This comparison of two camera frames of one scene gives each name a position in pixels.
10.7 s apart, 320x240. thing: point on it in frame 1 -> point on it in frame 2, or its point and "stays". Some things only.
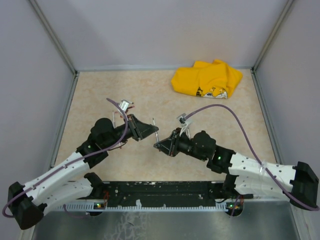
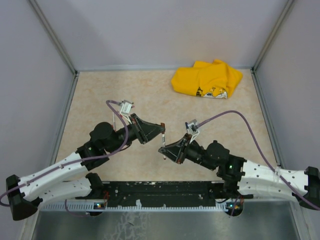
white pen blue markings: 156,132 -> 164,157
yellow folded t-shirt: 215,79 stays
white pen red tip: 114,126 stays
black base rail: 167,193 stays
